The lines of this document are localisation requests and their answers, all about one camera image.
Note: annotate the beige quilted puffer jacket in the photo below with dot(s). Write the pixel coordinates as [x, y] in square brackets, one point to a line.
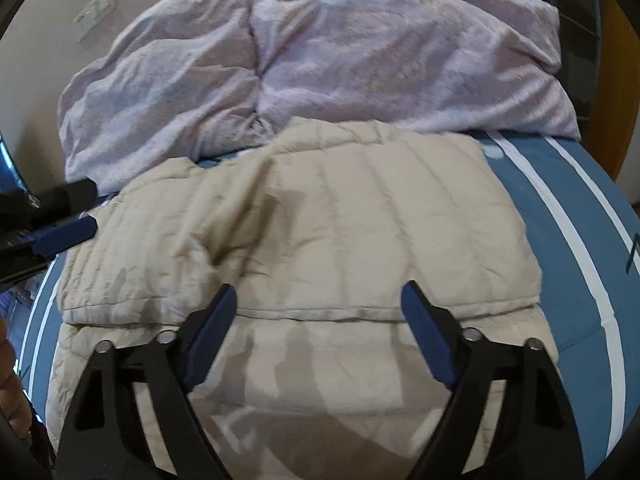
[350, 220]

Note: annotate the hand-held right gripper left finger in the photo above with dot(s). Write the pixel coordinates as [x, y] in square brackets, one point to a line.
[212, 327]

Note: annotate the white wall switch plate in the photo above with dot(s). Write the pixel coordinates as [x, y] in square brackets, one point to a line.
[96, 12]

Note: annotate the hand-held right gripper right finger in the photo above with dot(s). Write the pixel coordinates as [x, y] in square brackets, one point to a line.
[425, 330]

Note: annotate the person's left hand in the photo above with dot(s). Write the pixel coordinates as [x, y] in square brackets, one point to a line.
[10, 365]

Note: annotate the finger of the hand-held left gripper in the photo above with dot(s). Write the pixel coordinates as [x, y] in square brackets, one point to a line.
[67, 235]
[65, 197]

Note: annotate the blue white-striped bedsheet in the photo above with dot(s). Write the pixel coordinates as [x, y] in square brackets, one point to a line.
[530, 210]

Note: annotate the lilac crinkled duvet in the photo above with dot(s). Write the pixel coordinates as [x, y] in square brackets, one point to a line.
[325, 45]

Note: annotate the blue lit screen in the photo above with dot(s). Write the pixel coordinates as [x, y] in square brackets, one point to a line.
[9, 160]

